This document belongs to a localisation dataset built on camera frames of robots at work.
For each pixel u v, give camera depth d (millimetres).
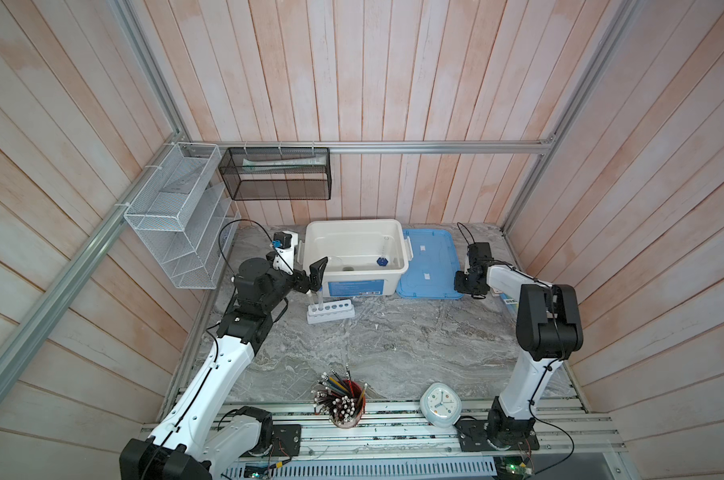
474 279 799
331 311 934
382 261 1098
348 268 1050
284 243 601
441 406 764
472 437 731
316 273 649
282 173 1042
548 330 521
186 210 749
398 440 748
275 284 582
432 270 1079
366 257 1101
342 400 635
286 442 725
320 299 884
